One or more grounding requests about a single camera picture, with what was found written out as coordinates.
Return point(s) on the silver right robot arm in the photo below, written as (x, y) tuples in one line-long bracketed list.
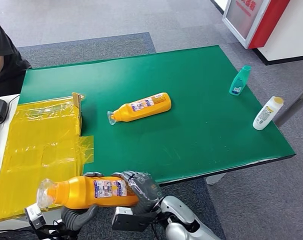
[(183, 218)]

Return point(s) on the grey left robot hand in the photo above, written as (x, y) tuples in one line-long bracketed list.
[(76, 217)]

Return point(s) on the white bottle with yellow cap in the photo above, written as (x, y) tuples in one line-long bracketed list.
[(266, 114)]

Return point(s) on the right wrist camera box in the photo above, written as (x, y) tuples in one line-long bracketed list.
[(131, 220)]

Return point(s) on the orange bottle with clear cap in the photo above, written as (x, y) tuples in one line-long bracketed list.
[(79, 192), (141, 107)]

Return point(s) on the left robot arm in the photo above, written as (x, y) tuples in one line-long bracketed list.
[(56, 233)]

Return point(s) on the red and white sign cabinet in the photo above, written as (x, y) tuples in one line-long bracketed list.
[(261, 23)]

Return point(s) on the box wrapped in yellow plastic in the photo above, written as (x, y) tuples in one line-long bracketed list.
[(36, 149)]

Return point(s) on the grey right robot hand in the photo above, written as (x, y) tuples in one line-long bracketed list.
[(146, 192)]

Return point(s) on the white counter with black base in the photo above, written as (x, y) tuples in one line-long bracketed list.
[(288, 36)]

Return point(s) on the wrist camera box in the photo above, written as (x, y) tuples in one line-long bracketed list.
[(35, 215), (131, 220)]

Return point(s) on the person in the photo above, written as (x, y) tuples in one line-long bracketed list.
[(6, 53)]

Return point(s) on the grey metal pole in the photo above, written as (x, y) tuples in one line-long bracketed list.
[(294, 106)]

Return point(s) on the green table mat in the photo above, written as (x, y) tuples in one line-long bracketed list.
[(166, 73)]

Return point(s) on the teal bottle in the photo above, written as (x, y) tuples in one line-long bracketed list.
[(239, 81)]

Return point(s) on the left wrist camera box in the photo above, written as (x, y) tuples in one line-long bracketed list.
[(35, 215)]

